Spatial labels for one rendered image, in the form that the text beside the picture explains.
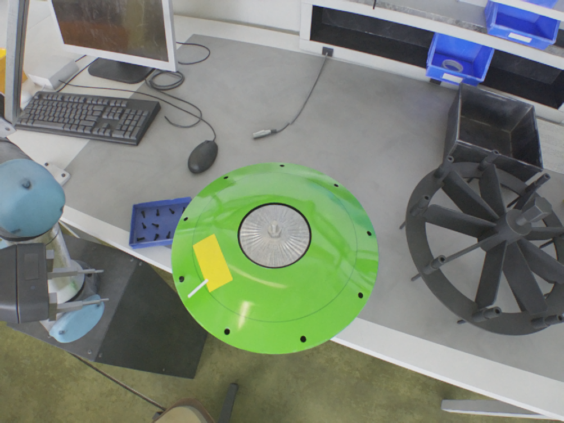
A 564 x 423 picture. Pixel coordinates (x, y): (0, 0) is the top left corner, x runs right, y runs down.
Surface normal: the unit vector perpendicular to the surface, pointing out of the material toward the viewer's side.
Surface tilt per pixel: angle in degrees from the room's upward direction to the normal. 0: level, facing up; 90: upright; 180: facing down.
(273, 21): 90
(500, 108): 87
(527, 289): 90
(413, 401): 0
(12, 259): 32
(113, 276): 0
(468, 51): 90
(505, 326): 4
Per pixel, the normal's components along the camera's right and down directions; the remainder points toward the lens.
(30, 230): 0.84, 0.46
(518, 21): -0.01, -0.54
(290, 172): 0.07, -0.81
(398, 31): -0.38, 0.78
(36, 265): 0.51, -0.64
